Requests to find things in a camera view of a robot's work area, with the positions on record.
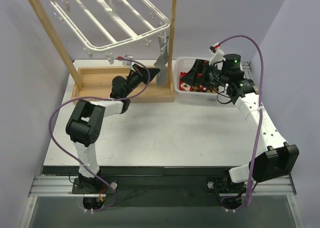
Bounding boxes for white plastic clip hanger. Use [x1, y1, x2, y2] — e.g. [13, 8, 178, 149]
[50, 0, 171, 64]

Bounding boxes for brown argyle sock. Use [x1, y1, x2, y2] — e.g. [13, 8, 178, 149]
[191, 85, 220, 93]

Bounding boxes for red patterned sock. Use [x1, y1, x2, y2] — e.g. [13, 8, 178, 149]
[179, 72, 202, 79]
[179, 82, 192, 92]

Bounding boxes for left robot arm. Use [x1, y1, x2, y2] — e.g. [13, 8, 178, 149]
[65, 64, 160, 193]

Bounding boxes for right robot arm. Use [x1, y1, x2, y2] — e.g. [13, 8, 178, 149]
[181, 54, 300, 192]

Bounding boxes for wooden hanger rack stand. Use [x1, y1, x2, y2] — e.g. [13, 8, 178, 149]
[28, 0, 177, 103]

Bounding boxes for white plastic basket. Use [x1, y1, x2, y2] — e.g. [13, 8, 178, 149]
[174, 56, 248, 101]

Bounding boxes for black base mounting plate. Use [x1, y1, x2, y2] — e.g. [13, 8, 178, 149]
[71, 166, 247, 210]

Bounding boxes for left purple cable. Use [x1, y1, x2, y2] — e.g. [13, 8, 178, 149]
[48, 56, 151, 211]

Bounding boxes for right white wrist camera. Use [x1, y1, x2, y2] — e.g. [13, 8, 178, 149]
[209, 43, 225, 65]

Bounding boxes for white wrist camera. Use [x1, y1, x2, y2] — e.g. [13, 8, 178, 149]
[122, 55, 133, 68]
[209, 43, 225, 65]

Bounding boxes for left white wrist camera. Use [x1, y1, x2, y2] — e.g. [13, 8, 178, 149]
[122, 55, 133, 68]

